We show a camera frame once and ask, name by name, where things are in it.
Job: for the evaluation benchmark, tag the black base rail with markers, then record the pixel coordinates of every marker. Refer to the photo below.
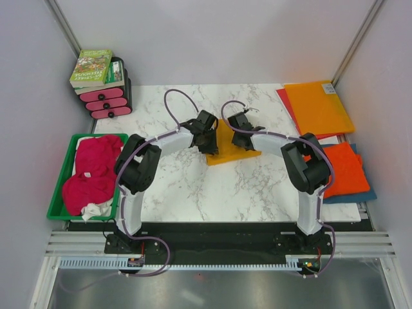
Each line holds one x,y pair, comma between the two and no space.
209,243

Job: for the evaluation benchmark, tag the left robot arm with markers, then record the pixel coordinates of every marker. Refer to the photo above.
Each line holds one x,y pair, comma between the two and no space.
138,162

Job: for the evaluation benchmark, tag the green illustrated book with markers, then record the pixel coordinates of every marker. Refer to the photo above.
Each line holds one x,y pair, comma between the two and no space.
91,68

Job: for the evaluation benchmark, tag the magenta t shirt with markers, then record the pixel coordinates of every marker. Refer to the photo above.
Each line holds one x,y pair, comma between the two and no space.
92,177

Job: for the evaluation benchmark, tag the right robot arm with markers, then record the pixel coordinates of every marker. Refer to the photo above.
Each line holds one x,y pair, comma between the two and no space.
308,168

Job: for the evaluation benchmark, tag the orange plastic folder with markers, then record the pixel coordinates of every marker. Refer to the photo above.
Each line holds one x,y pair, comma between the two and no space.
318,109

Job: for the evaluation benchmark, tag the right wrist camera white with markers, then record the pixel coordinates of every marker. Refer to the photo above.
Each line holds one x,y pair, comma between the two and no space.
252,111

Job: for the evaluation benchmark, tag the red plastic folder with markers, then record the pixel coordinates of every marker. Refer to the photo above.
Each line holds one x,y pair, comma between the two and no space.
324,139

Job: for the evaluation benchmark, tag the pink and black drawer unit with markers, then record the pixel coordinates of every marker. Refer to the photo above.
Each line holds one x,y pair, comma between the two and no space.
111,102

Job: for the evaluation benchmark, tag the yellow t shirt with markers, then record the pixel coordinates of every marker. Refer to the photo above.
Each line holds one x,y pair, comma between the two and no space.
228,152

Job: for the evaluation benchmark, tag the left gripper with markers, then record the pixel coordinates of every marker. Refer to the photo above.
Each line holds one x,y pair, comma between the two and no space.
212,149

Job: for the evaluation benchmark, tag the left aluminium corner post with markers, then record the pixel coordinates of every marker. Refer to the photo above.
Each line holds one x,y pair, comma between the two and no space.
64,25

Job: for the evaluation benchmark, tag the folded orange t shirt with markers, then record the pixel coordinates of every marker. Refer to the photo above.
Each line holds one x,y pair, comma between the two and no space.
350,177

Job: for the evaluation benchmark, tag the white t shirt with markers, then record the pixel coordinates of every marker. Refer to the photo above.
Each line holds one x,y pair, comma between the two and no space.
102,212

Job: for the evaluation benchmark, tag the aluminium corner post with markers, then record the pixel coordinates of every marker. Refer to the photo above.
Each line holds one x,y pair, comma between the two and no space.
64,25
368,21

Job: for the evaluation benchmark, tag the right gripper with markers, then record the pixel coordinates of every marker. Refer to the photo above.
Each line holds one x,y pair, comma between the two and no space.
234,140

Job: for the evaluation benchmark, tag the folded blue t shirt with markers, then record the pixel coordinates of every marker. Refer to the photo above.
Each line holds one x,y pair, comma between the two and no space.
352,198

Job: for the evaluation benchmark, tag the right aluminium corner post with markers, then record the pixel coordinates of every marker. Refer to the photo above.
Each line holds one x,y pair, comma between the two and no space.
368,21

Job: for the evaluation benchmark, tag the white slotted cable duct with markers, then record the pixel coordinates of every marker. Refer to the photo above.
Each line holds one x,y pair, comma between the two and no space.
128,263

